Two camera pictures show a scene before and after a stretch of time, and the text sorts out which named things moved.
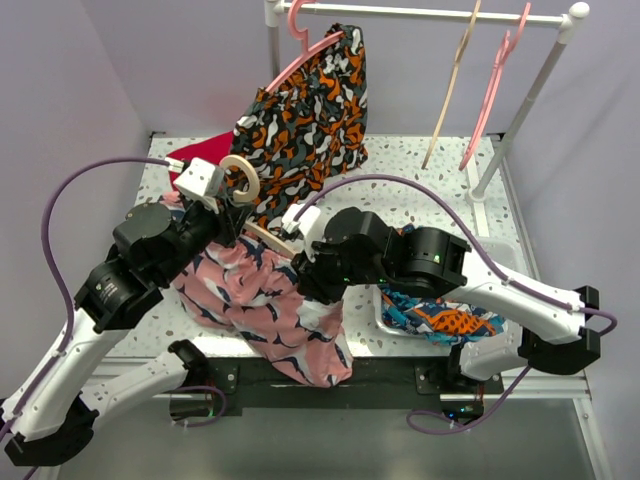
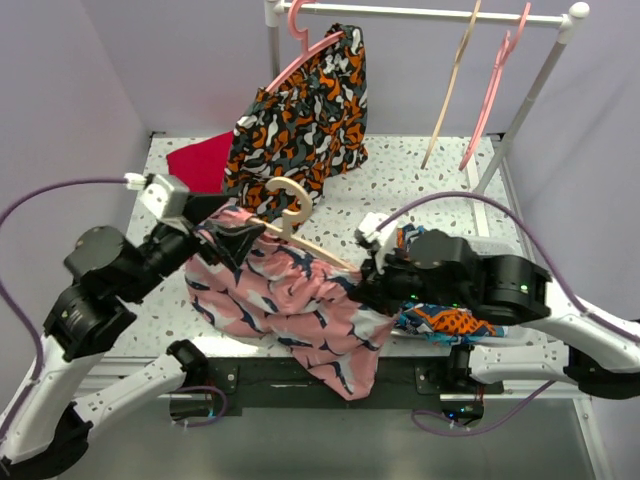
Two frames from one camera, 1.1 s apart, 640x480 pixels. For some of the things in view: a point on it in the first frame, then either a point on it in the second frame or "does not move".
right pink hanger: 503,50 does not move
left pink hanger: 302,34 does not move
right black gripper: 311,278 to 372,288
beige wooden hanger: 247,194 to 296,215
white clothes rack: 564,23 does not move
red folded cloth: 211,149 does not move
